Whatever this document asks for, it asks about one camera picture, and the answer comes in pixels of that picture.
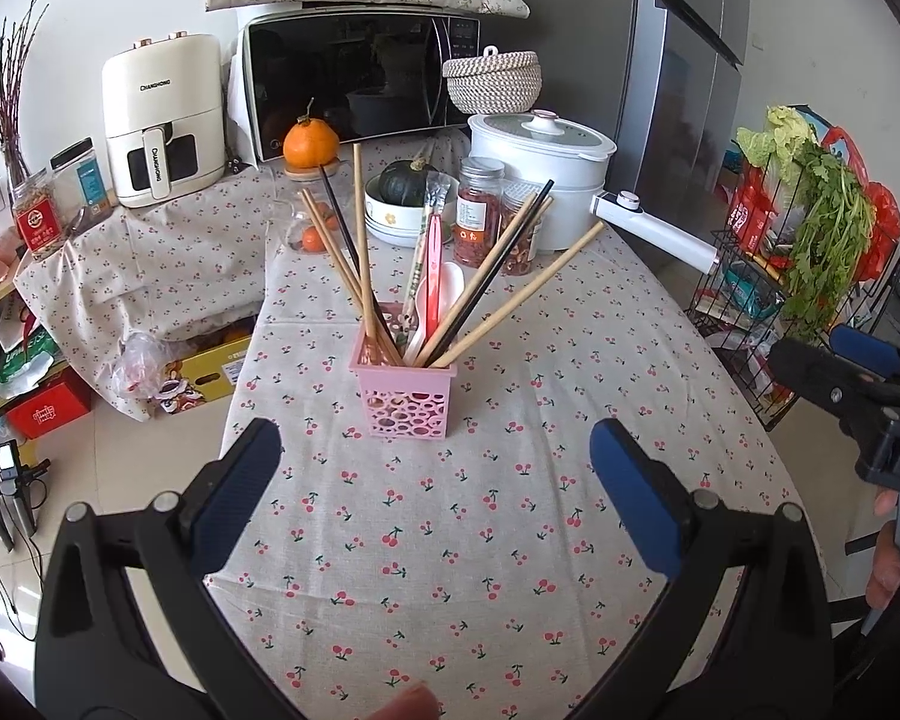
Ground white cloth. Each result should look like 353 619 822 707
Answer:
225 37 260 166

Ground woven basket with lid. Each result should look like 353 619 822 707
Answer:
442 46 542 115

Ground black electronic device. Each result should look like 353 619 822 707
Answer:
0 439 51 550

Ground green packet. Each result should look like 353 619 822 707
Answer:
0 330 62 385

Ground dried branches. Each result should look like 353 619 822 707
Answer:
0 0 50 188

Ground black wire rack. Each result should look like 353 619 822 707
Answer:
686 165 871 432

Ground glass jar with wooden lid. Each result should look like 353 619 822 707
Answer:
274 161 362 257

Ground yellow cardboard box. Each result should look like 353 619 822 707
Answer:
157 334 256 415

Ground red plastic bag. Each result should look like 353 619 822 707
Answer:
727 127 900 282

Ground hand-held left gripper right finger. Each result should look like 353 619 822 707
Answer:
589 418 833 720

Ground pink plastic utensil basket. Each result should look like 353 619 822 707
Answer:
349 302 458 440

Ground jar of red candy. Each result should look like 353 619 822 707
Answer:
454 156 507 269

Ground white plastic spoon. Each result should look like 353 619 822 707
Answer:
403 262 466 362

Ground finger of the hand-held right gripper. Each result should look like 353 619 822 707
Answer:
766 337 900 436
829 325 900 381

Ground red box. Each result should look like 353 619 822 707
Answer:
4 382 92 441

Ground person's right hand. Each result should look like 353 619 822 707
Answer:
866 487 900 612

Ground white electric cooking pot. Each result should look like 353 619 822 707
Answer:
469 110 721 275

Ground dark green pumpkin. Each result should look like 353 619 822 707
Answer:
379 157 440 207

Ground person's left hand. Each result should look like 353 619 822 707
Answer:
360 681 440 720

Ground cream air fryer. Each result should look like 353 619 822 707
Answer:
103 30 226 209

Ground paper-wrapped chopsticks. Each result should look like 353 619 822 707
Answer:
400 172 458 332

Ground green leafy herbs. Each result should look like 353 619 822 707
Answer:
780 139 882 346

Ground grey refrigerator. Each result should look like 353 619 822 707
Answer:
461 0 751 278

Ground large orange with stem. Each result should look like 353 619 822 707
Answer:
283 97 341 170

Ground red label nut jar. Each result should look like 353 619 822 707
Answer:
11 169 65 262

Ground black lid jar blue label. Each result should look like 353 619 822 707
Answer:
49 137 113 230

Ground wooden chopstick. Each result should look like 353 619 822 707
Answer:
306 187 404 366
439 221 607 370
352 142 380 352
298 189 395 361

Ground clear plastic bag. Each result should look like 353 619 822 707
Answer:
112 330 175 400

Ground white bowl with green handle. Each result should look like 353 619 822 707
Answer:
364 169 460 248

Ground jar of dried fruit rings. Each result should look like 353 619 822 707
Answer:
499 181 556 276

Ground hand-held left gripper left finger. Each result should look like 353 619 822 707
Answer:
34 418 305 720

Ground napa cabbage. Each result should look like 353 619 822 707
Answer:
735 105 820 167

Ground red plastic spoon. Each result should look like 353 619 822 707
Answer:
423 214 445 346

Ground black microwave oven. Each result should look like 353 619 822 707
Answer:
236 4 488 164

